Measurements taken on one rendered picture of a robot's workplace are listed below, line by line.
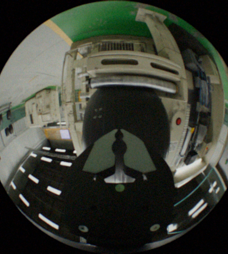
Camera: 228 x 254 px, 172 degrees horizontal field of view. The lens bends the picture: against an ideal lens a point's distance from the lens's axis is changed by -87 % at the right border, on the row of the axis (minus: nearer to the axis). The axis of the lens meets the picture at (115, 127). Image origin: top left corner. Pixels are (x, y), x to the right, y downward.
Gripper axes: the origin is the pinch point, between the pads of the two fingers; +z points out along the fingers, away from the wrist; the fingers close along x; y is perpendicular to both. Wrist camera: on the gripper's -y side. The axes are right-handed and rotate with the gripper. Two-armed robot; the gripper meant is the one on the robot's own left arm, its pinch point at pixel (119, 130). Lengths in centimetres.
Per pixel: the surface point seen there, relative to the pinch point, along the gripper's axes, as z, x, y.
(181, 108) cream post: 24.1, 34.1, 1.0
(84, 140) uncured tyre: 7.7, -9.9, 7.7
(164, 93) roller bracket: 29.8, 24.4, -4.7
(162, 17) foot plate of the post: 33, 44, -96
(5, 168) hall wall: -227, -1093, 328
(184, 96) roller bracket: 13.6, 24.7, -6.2
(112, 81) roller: 17.5, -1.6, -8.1
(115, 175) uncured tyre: 1.7, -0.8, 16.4
